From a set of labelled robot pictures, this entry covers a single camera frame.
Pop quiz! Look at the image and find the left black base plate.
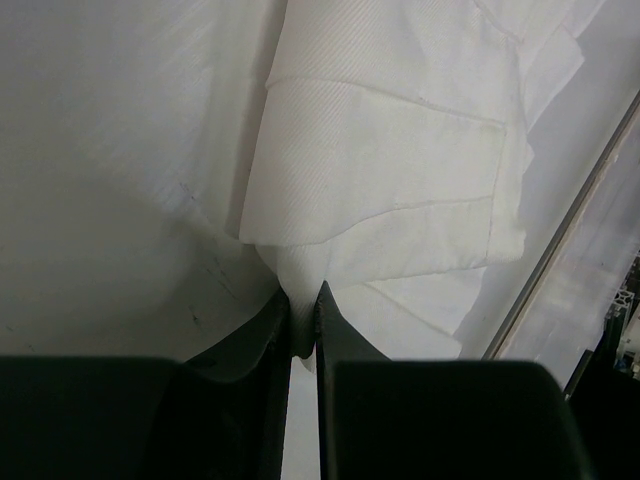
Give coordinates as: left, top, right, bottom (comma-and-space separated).
565, 290, 639, 479

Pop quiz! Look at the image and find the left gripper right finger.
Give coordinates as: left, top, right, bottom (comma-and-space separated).
314, 285, 596, 479

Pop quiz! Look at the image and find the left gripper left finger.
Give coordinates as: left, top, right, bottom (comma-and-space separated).
1, 292, 291, 479

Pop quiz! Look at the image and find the white pleated skirt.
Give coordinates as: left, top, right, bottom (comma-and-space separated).
239, 1, 600, 359

